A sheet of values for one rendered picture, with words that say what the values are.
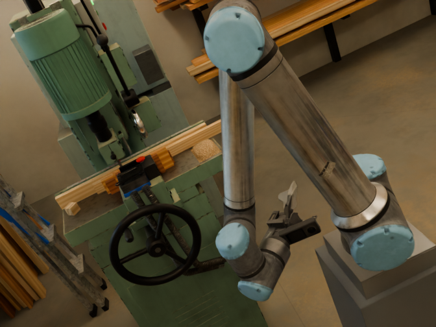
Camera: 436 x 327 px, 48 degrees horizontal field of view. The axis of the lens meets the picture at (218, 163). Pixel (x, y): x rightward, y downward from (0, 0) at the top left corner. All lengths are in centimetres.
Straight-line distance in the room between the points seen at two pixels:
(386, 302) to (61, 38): 121
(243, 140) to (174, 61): 285
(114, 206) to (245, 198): 52
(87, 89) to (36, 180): 277
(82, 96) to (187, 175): 42
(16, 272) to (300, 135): 233
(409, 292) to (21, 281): 226
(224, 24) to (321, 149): 34
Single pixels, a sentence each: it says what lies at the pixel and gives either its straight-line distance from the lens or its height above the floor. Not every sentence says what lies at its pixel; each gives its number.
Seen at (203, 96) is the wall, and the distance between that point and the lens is 415.
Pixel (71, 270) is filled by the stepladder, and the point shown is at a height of 32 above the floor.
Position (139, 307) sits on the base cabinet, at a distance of 188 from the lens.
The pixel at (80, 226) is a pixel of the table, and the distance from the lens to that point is 167.
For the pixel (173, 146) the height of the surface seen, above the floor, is 93.
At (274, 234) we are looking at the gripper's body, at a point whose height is 75.
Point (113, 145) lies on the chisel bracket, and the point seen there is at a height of 106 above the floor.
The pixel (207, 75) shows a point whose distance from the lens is 358.
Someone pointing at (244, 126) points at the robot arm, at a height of 114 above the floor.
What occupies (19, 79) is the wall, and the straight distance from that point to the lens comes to 402.
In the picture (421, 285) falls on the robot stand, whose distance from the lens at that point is 153.
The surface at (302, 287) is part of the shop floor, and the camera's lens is 234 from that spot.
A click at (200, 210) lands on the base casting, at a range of 172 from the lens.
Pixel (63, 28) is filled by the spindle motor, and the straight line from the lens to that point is 156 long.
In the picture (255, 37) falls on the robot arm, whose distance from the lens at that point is 95.
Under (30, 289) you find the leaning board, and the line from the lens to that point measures 317.
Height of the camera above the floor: 166
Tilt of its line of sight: 28 degrees down
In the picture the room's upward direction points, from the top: 24 degrees counter-clockwise
